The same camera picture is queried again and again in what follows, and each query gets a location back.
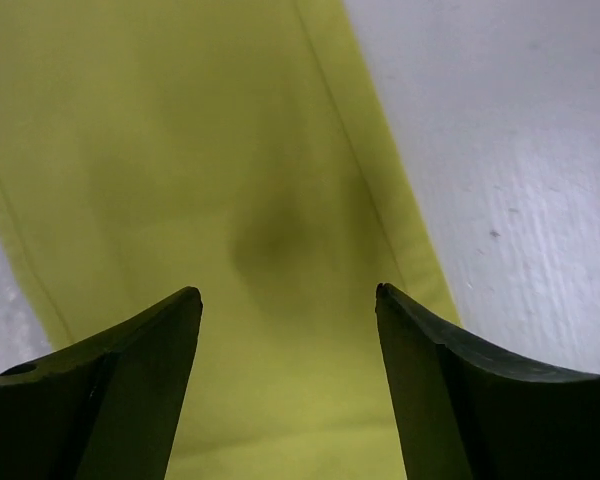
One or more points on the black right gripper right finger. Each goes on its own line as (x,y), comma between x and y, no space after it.
(466,408)

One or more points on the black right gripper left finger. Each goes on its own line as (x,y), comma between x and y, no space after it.
(106,407)

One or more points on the yellow-green trousers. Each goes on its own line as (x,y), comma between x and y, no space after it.
(238,147)

